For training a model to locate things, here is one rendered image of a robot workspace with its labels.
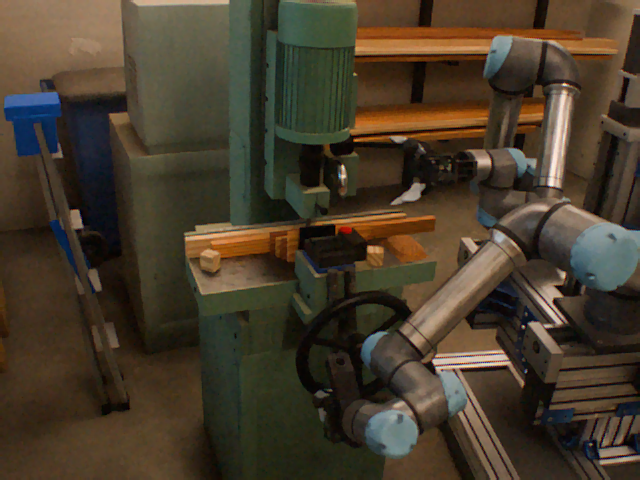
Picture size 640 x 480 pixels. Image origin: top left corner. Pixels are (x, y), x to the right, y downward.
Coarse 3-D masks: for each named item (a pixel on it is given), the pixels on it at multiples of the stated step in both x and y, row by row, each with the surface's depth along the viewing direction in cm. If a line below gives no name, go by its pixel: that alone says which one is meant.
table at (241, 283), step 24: (192, 264) 150; (240, 264) 151; (264, 264) 152; (288, 264) 152; (384, 264) 155; (408, 264) 156; (432, 264) 158; (192, 288) 150; (216, 288) 140; (240, 288) 141; (264, 288) 143; (288, 288) 145; (384, 288) 156; (216, 312) 141; (312, 312) 139; (360, 312) 144
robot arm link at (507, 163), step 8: (488, 152) 146; (496, 152) 147; (504, 152) 147; (512, 152) 148; (520, 152) 149; (496, 160) 145; (504, 160) 146; (512, 160) 147; (520, 160) 148; (496, 168) 146; (504, 168) 146; (512, 168) 147; (520, 168) 148; (496, 176) 147; (504, 176) 148; (512, 176) 149; (520, 176) 150; (488, 184) 150; (496, 184) 149; (504, 184) 148
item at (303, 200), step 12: (288, 180) 159; (288, 192) 160; (300, 192) 151; (312, 192) 150; (324, 192) 151; (300, 204) 152; (312, 204) 151; (324, 204) 153; (300, 216) 153; (312, 216) 153; (324, 216) 154
